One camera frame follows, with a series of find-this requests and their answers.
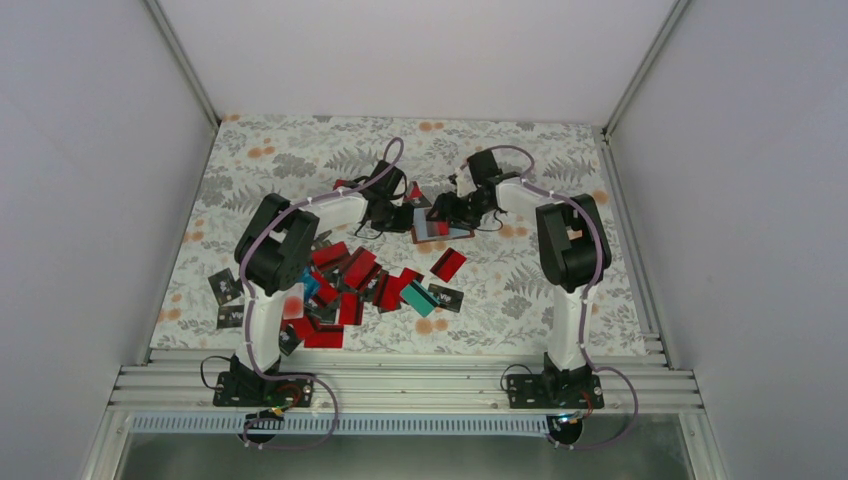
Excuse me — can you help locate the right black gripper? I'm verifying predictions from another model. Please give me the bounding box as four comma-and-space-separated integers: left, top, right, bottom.
426, 190, 493, 231

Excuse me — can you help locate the brown leather card holder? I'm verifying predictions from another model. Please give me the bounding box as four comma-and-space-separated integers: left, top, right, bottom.
411, 208, 475, 244

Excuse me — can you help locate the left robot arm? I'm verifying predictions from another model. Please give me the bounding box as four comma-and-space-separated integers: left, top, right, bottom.
234, 161, 405, 405

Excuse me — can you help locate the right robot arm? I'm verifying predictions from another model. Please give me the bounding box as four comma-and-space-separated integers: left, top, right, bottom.
426, 145, 611, 407

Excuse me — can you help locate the red card far centre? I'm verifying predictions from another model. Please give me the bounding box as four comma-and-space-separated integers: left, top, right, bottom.
405, 181, 424, 204

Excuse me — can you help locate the red card near holder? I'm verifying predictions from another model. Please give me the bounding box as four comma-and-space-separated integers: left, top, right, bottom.
430, 248, 467, 282

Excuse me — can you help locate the red card pile centre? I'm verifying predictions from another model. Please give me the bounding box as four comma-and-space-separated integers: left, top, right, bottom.
302, 242, 424, 327

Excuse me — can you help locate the teal card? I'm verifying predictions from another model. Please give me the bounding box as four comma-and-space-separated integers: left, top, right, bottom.
400, 280, 439, 317

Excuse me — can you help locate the black VIP card right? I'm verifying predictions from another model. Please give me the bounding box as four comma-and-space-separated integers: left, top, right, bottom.
428, 284, 464, 313

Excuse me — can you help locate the black vip card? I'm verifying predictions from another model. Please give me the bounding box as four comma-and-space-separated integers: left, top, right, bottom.
428, 284, 464, 313
216, 304, 244, 330
208, 268, 242, 306

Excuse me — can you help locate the white card red blot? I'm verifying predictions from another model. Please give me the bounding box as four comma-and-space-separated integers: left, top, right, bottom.
282, 282, 305, 321

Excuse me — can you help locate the red card bottom front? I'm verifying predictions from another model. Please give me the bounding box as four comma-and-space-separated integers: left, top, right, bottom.
303, 325, 344, 349

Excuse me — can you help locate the black VIP card far left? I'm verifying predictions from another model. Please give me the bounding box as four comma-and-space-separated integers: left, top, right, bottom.
208, 268, 242, 306

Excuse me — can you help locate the black VIP card left lower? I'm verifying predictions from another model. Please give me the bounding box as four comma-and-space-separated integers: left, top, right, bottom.
216, 304, 244, 330

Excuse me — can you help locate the aluminium rail frame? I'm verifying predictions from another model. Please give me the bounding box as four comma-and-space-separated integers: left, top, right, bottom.
83, 340, 726, 479

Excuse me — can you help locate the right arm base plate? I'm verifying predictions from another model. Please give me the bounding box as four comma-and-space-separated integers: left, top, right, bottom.
504, 374, 605, 410

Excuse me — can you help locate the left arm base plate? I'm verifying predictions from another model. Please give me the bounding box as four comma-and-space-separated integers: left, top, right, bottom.
212, 372, 314, 408

